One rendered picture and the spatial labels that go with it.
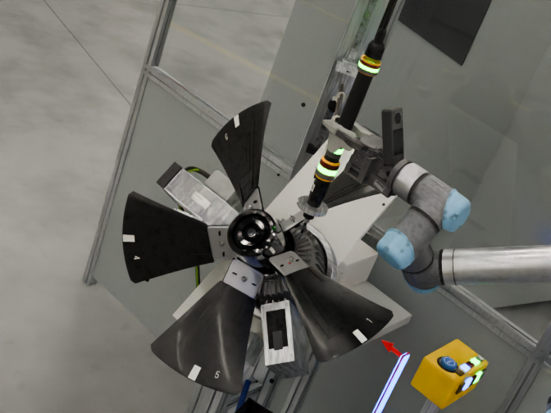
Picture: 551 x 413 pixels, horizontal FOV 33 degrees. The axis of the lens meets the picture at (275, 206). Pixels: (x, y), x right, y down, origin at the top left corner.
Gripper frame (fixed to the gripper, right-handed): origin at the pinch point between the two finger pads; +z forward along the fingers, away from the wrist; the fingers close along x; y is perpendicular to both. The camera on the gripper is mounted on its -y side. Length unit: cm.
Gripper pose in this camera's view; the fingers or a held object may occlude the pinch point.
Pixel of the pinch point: (334, 119)
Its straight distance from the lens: 199.5
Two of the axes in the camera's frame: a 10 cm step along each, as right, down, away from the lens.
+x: 6.4, -1.7, 7.5
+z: -6.9, -5.4, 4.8
